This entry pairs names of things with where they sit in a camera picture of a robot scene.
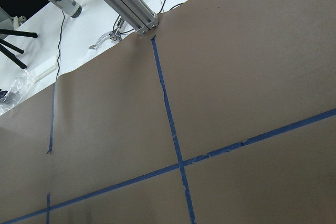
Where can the metal clamp tool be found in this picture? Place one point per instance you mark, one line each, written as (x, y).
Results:
(114, 35)

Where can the white plastic block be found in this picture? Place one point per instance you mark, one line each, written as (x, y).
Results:
(44, 69)

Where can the clear plastic bag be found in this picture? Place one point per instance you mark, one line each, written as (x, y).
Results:
(20, 88)

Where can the black wrapped object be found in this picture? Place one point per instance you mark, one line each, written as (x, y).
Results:
(6, 97)

